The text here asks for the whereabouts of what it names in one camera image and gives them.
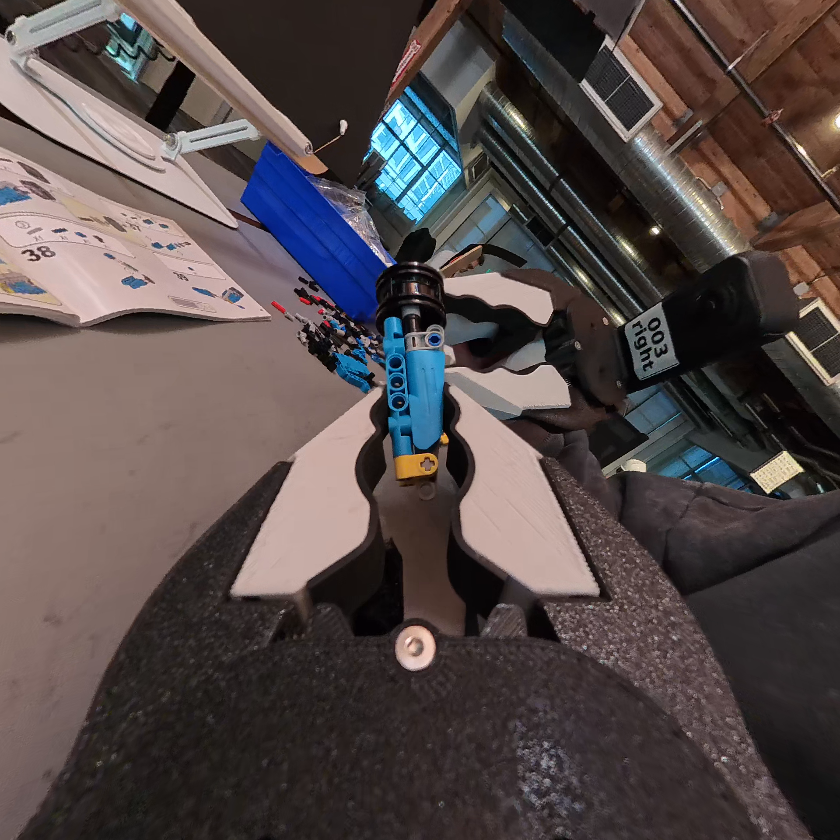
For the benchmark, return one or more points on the black toy wheel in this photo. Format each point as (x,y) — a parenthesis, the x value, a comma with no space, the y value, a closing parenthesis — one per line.
(410,292)

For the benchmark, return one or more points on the pile of small bricks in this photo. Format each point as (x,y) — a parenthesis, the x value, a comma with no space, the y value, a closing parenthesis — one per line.
(341,341)

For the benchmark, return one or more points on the black board panel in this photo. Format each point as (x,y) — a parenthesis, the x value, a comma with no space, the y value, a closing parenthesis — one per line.
(315,65)

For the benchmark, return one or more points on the white air vent grille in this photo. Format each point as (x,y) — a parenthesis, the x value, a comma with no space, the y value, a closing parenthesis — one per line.
(620,85)
(817,341)

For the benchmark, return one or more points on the beige back chair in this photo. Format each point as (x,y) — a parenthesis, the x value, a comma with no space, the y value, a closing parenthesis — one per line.
(479,257)

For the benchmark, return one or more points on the plastic bag in bin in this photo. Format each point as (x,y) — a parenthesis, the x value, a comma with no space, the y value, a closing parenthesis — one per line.
(348,210)

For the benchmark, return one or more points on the grey desk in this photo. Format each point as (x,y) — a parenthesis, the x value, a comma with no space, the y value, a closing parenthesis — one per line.
(131,492)

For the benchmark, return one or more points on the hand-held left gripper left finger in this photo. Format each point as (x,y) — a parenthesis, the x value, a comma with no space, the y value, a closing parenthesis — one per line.
(308,518)

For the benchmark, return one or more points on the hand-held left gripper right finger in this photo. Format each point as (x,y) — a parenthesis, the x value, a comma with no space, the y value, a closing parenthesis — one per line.
(525,518)

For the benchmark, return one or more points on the instruction booklet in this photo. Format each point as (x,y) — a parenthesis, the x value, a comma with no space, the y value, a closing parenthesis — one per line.
(98,262)

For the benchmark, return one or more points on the blue grey brick assembly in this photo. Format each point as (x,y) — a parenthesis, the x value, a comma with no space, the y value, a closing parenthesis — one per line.
(420,394)

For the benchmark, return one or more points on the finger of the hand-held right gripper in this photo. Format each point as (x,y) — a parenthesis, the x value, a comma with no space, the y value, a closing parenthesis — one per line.
(505,292)
(525,394)

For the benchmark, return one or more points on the blue plastic bin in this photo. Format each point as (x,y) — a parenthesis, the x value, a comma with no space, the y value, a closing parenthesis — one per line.
(308,223)

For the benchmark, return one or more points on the black office chair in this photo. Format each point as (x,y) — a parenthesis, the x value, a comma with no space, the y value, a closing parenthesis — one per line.
(415,246)

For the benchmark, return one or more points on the silver ventilation duct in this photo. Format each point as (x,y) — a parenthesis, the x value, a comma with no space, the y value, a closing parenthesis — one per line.
(669,177)

